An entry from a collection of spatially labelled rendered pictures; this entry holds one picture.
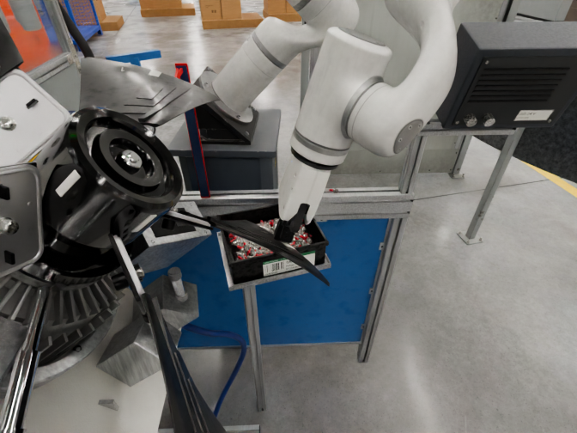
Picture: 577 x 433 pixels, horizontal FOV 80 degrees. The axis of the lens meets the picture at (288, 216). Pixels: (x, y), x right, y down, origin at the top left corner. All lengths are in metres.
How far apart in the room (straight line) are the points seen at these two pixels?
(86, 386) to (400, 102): 0.53
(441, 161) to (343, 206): 1.91
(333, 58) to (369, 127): 0.09
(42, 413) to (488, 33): 0.94
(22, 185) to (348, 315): 1.15
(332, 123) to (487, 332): 1.55
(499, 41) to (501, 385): 1.31
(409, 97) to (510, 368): 1.52
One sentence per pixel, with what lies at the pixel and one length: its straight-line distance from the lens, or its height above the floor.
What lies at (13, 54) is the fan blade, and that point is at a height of 1.30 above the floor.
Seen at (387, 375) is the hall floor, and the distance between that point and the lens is 1.60.
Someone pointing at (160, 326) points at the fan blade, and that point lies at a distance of 0.32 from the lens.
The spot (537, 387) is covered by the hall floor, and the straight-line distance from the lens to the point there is 1.82.
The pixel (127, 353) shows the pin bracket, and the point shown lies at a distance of 0.53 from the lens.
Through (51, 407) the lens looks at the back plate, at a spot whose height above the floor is 0.95.
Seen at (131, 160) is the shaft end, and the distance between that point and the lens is 0.36.
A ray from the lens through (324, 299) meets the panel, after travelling 1.24.
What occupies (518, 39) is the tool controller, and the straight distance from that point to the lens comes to 0.86.
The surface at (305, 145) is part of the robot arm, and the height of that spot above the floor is 1.17.
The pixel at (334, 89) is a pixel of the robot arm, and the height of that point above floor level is 1.25.
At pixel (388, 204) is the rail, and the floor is 0.83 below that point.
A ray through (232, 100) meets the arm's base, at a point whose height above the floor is 1.04.
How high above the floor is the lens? 1.39
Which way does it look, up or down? 39 degrees down
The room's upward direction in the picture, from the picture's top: straight up
